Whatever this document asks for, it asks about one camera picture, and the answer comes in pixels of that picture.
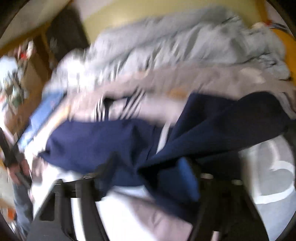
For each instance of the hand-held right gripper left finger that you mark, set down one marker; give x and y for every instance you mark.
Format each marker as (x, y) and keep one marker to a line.
(106, 171)

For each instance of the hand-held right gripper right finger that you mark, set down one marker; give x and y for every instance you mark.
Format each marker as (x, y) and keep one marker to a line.
(187, 178)

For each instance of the white and navy varsity jacket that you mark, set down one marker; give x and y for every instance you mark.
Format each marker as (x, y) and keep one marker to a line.
(92, 143)

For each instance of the person's left hand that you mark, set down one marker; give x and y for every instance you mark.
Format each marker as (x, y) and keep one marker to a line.
(13, 172)

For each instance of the person's jeans leg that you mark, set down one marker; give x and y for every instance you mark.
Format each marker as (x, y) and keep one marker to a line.
(22, 204)

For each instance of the blue pillow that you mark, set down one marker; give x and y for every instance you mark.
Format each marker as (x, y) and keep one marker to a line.
(46, 109)

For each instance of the wooden shelf unit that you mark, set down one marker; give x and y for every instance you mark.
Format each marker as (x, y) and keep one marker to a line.
(13, 88)

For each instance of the black printed hanging bag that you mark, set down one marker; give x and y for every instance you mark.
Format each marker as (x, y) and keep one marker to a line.
(67, 34)

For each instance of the grey duvet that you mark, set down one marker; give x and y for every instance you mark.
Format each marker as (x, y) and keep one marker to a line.
(161, 46)

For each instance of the green headboard panel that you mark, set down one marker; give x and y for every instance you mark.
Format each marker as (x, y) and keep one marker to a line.
(138, 14)

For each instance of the yellow pillow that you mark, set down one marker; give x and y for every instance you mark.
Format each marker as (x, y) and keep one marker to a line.
(288, 44)

